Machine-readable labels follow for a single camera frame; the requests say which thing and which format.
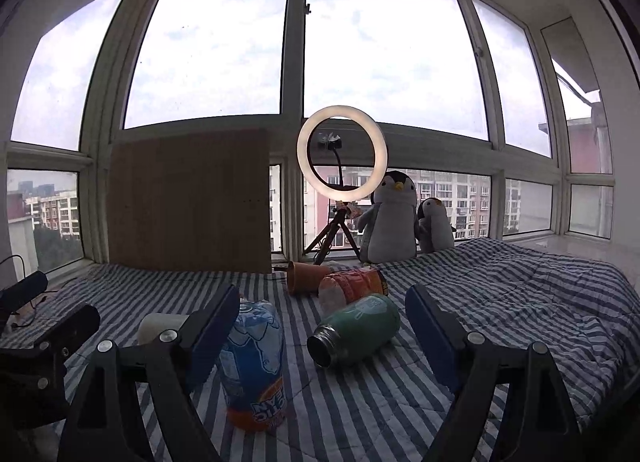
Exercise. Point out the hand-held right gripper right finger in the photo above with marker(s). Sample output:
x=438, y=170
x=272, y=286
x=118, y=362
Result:
x=431, y=337

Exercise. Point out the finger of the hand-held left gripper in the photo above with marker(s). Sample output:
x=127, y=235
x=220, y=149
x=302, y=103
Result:
x=25, y=288
x=75, y=323

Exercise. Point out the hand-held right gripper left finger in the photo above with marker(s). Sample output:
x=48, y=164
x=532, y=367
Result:
x=212, y=337

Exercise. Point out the white cup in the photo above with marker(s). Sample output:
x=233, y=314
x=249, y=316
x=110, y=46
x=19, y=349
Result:
x=157, y=329

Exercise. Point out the green metal flask cup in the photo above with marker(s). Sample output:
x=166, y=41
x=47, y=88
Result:
x=357, y=329

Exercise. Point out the brown paper cup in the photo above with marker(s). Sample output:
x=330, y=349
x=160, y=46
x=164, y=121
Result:
x=305, y=278

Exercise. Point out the blue orange snack bag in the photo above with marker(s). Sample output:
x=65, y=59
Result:
x=255, y=367

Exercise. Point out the blue striped blanket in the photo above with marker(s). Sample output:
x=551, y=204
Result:
x=500, y=292

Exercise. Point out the orange plastic snack bag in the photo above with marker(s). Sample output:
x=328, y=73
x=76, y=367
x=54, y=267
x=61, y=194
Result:
x=352, y=284

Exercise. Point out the small grey penguin plush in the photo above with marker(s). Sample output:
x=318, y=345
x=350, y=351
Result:
x=436, y=232

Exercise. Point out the large grey penguin plush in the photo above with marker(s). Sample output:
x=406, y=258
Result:
x=392, y=227

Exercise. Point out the wooden board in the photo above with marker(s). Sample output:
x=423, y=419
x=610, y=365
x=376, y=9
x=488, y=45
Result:
x=190, y=202

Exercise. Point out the black and orange tripod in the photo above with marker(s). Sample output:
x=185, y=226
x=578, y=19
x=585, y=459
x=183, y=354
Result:
x=337, y=227

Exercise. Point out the black phone clamp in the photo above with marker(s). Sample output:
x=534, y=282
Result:
x=330, y=140

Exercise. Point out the white window frame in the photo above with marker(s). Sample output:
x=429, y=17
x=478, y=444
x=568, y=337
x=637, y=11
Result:
x=295, y=41

